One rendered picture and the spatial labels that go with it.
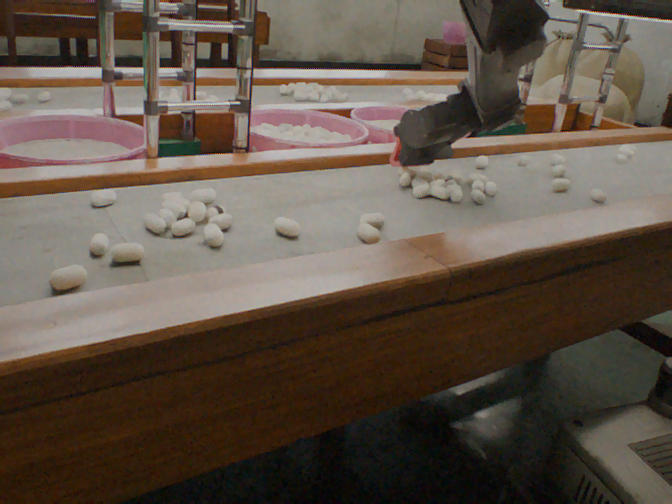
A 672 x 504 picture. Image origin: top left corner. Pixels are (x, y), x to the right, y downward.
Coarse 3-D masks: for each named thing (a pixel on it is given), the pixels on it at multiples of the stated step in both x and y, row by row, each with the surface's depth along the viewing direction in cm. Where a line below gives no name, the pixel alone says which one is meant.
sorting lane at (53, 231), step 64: (128, 192) 90; (256, 192) 96; (320, 192) 99; (384, 192) 102; (512, 192) 110; (576, 192) 114; (640, 192) 119; (0, 256) 68; (64, 256) 70; (192, 256) 74; (256, 256) 76
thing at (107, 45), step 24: (120, 0) 109; (192, 0) 115; (192, 48) 118; (120, 72) 113; (168, 72) 118; (192, 72) 120; (192, 96) 122; (192, 120) 124; (168, 144) 123; (192, 144) 126
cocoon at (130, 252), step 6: (114, 246) 69; (120, 246) 69; (126, 246) 70; (132, 246) 70; (138, 246) 70; (114, 252) 69; (120, 252) 69; (126, 252) 69; (132, 252) 70; (138, 252) 70; (114, 258) 69; (120, 258) 69; (126, 258) 70; (132, 258) 70; (138, 258) 70
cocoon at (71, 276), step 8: (56, 272) 62; (64, 272) 63; (72, 272) 63; (80, 272) 64; (56, 280) 62; (64, 280) 62; (72, 280) 63; (80, 280) 64; (56, 288) 63; (64, 288) 63
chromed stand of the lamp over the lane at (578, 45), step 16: (576, 32) 140; (624, 32) 148; (576, 48) 141; (592, 48) 144; (608, 48) 147; (576, 64) 143; (608, 64) 151; (608, 80) 152; (560, 96) 146; (576, 96) 149; (592, 96) 152; (560, 112) 147; (560, 128) 149; (592, 128) 157
